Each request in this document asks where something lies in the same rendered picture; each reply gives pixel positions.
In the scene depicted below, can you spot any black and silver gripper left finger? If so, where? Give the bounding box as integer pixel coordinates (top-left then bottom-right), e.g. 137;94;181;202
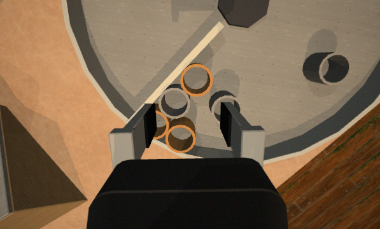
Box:
108;103;157;170

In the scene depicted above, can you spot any grey round turning table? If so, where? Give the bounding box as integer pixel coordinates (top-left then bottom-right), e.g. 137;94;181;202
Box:
61;0;380;165

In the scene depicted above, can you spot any bronze bushing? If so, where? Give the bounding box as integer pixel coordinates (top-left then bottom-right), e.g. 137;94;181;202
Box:
165;117;196;153
153;104;171;139
180;63;213;97

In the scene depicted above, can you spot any grey metal bushing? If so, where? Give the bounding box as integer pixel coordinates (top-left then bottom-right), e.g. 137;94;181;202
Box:
209;90;243;124
158;84;190;119
302;52;352;85

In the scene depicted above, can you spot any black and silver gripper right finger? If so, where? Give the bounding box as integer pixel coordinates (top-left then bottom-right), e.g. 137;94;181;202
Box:
220;102;266;168

